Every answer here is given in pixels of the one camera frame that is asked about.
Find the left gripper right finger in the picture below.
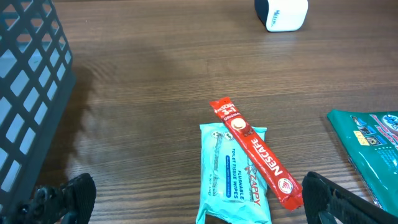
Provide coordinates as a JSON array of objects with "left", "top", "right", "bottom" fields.
[{"left": 302, "top": 172, "right": 397, "bottom": 224}]

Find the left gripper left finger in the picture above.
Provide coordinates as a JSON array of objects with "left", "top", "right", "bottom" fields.
[{"left": 1, "top": 173, "right": 96, "bottom": 224}]

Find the red snack stick packet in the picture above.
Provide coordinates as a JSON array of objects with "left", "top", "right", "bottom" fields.
[{"left": 210, "top": 97, "right": 303, "bottom": 211}]

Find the green 3M gloves package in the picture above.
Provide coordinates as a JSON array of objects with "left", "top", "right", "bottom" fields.
[{"left": 327, "top": 110, "right": 397, "bottom": 216}]

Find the white teal wipes pack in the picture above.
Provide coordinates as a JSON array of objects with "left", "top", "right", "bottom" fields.
[{"left": 196, "top": 123, "right": 272, "bottom": 223}]

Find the white barcode scanner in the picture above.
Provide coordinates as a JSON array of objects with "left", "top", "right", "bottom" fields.
[{"left": 254, "top": 0, "right": 308, "bottom": 32}]

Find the grey plastic mesh basket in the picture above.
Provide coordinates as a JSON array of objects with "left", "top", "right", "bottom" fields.
[{"left": 1, "top": 0, "right": 76, "bottom": 214}]

